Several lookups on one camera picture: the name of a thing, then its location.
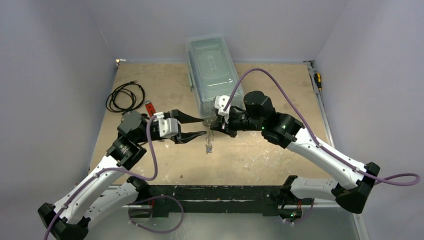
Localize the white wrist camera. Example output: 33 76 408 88
214 95 230 124
154 111 181 139

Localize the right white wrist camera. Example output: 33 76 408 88
214 95 230 124

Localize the coiled black cable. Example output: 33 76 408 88
105 81 146 114

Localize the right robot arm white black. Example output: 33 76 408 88
210 90 380 214

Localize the purple cable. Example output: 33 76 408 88
43 114 185 240
223 68 421 226

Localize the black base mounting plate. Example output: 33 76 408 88
135 185 313 219

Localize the clear plastic storage box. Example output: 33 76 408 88
185 35 239 119

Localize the metal key organizer plate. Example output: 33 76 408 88
203 117 215 154

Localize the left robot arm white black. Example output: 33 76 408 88
37 109 206 240

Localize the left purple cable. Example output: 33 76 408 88
43 114 185 240

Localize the yellow black screwdriver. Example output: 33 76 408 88
313 72 323 91

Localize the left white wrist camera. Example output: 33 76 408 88
154 111 181 139

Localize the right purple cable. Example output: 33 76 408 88
223 68 421 226

